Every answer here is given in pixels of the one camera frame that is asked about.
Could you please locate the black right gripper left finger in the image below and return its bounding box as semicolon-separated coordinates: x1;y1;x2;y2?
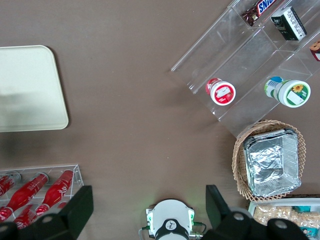
16;185;94;240

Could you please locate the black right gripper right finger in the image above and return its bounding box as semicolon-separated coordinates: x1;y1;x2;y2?
199;184;258;240

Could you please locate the white rectangular snack tray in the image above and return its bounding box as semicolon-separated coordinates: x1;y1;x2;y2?
247;197;320;240

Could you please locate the light tan wicker basket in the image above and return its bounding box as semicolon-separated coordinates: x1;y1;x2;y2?
232;119;307;202

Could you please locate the cream plastic tray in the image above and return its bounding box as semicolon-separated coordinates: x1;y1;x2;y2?
0;44;70;133

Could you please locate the red soda bottle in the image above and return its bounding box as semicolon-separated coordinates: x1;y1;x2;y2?
0;172;22;198
36;169;75;216
0;172;49;221
13;204;39;230

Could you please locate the peanut brittle snack bag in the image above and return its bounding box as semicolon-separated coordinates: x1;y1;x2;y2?
282;208;320;229
253;204;285;226

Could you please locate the clear acrylic bottle rack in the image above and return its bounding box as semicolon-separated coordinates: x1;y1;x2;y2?
0;163;85;226

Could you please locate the aluminium foil container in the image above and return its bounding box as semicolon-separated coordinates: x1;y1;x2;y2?
241;127;303;198

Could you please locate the small teal packet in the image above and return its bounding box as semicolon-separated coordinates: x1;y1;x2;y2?
293;205;312;214

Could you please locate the teal snack box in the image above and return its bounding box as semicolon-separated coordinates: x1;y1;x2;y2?
299;225;316;239

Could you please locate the red lidded yogurt cup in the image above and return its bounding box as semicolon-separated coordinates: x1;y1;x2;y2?
205;77;237;106

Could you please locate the green lidded white jar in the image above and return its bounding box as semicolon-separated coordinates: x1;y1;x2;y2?
264;76;312;108

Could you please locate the clear acrylic stepped display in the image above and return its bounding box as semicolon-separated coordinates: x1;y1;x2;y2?
170;0;320;140

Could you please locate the red cookie box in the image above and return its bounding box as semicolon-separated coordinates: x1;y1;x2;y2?
309;39;320;62

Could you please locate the black and white snack box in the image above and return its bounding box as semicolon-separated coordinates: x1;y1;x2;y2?
270;6;308;42

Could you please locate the brown Snickers chocolate bar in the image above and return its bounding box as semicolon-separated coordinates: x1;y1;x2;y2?
241;0;285;27

